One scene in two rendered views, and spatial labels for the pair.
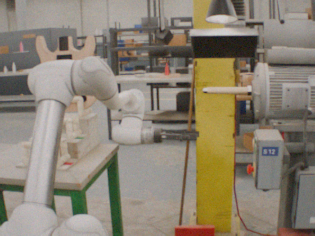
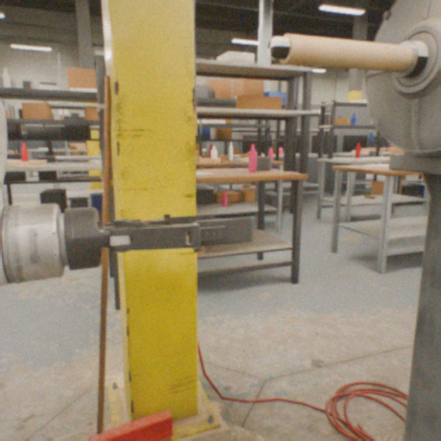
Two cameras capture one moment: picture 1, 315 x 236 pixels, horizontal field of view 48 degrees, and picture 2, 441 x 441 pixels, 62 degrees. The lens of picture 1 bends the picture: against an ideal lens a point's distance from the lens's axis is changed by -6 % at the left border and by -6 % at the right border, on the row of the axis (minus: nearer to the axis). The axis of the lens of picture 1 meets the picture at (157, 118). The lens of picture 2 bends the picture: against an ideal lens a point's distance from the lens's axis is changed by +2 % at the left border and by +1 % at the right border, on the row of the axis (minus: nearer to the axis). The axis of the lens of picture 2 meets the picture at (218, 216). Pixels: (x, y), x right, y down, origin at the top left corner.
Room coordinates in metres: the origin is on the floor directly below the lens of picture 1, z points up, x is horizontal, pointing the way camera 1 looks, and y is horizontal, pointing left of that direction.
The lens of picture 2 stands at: (1.30, 0.08, 1.14)
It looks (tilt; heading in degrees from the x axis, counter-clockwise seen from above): 12 degrees down; 329
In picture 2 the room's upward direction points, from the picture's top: straight up
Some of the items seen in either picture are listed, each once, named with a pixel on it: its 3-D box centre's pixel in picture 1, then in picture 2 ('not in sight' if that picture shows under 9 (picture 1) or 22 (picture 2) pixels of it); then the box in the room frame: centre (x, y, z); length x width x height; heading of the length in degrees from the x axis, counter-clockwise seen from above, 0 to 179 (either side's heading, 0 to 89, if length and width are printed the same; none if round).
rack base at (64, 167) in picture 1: (46, 163); not in sight; (1.64, 0.53, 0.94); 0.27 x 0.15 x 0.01; 79
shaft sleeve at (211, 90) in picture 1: (227, 90); (347, 54); (1.65, -0.32, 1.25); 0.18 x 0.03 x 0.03; 79
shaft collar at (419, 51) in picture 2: (249, 90); (408, 59); (1.63, -0.42, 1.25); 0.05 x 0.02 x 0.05; 169
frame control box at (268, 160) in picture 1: (282, 163); not in sight; (1.37, -0.50, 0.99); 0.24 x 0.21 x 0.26; 79
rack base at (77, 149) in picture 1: (59, 146); not in sight; (1.79, 0.50, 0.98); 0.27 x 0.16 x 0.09; 79
